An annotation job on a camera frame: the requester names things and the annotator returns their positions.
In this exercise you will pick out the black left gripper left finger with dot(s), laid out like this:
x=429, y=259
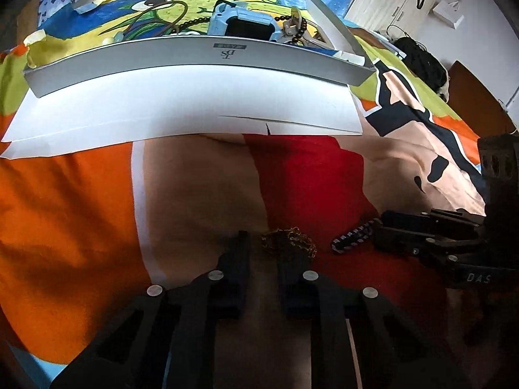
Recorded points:
x=167, y=340

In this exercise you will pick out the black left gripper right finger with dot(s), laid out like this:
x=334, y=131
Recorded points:
x=358, y=342

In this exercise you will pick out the gold chain jewelry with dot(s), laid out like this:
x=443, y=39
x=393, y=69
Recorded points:
x=289, y=241

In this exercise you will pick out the light blue watch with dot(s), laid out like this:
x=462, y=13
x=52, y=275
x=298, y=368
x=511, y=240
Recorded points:
x=235, y=20

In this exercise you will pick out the colourful cartoon bedspread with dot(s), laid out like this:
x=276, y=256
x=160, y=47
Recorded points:
x=83, y=233

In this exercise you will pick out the black clothes pile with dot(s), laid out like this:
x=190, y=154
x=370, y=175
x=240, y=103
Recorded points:
x=425, y=66

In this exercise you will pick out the white paper sheet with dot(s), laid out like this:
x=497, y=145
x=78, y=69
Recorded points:
x=151, y=103

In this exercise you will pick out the white paper gift bag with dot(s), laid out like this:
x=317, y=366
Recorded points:
x=449, y=13

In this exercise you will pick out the beige wooden wardrobe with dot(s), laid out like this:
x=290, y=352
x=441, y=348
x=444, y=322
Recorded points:
x=393, y=16

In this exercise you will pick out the grey shallow cardboard box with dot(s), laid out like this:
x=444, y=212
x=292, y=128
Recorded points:
x=334, y=56

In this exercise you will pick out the crayon dinosaur drawing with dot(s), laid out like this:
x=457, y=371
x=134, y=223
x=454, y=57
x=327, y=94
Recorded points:
x=68, y=32

